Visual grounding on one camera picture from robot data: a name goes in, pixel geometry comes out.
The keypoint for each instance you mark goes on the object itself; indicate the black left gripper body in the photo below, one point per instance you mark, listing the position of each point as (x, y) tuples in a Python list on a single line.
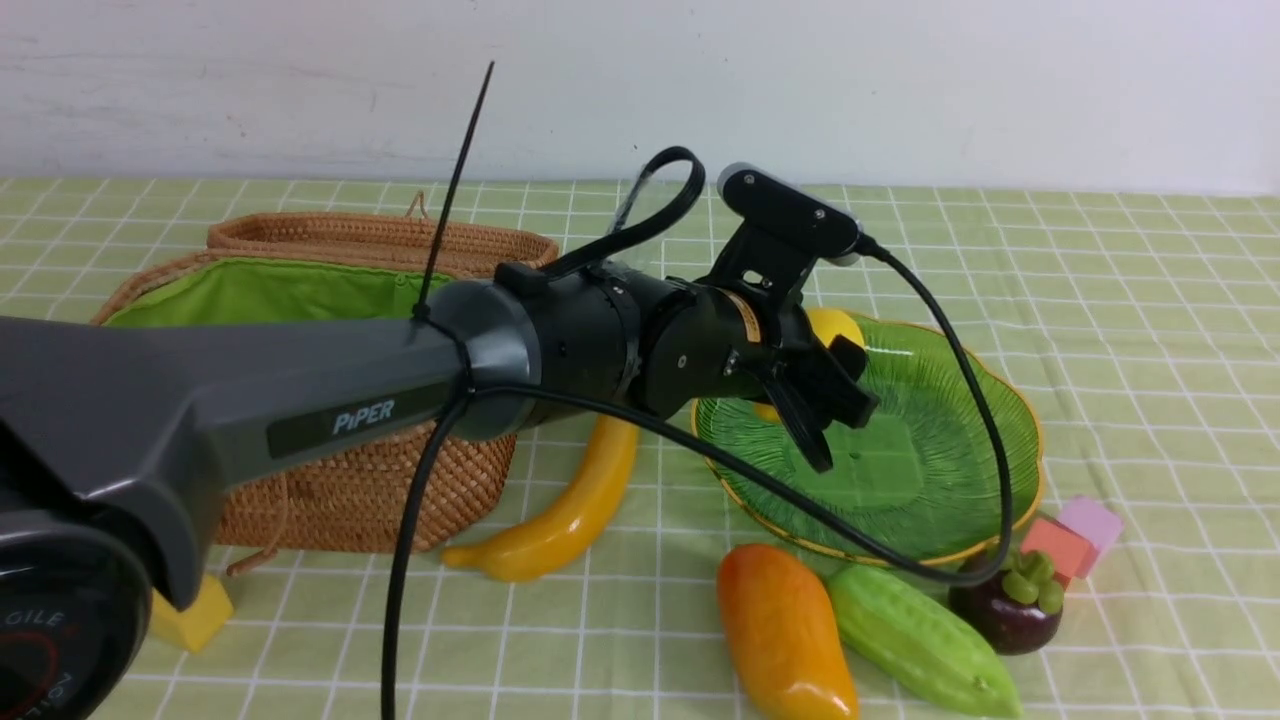
[(740, 329)]

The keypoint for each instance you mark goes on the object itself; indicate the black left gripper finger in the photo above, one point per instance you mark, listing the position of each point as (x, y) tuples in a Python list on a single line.
[(797, 400), (829, 383)]

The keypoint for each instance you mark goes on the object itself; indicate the yellow toy lemon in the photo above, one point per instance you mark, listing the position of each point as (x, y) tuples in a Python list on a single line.
[(831, 322)]

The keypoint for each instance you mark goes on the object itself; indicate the orange toy mango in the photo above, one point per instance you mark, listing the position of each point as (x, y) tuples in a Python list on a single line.
[(782, 636)]

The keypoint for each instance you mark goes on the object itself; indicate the green toy bitter gourd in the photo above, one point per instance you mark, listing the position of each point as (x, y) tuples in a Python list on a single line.
[(925, 647)]

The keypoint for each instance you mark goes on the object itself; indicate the purple toy mangosteen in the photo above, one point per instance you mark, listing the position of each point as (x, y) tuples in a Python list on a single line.
[(1018, 610)]

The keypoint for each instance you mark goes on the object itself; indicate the yellow toy banana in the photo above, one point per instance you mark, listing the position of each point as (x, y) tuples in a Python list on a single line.
[(565, 529)]

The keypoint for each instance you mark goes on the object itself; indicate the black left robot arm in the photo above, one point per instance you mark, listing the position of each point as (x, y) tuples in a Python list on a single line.
[(119, 444)]

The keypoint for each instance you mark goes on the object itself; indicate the green glass leaf plate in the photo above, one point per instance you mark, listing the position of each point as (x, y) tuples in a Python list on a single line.
[(920, 477)]

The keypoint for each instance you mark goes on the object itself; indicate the red foam cube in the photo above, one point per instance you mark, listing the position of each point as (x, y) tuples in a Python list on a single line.
[(1061, 549)]

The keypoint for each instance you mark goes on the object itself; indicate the pink foam cube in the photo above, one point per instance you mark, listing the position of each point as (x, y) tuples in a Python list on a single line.
[(1100, 527)]

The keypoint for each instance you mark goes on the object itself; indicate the black zip tie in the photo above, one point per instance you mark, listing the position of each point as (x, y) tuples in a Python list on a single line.
[(421, 309)]

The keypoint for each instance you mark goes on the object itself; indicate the woven rattan basket lid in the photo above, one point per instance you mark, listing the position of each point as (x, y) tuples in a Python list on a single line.
[(395, 243)]

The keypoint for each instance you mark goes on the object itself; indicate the woven rattan basket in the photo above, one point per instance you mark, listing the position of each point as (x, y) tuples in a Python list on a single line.
[(350, 502)]

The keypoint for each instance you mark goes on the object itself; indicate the yellow foam block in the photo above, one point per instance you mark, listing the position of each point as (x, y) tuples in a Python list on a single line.
[(192, 629)]

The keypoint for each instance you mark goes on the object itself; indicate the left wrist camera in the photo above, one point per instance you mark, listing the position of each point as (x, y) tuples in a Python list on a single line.
[(791, 215)]

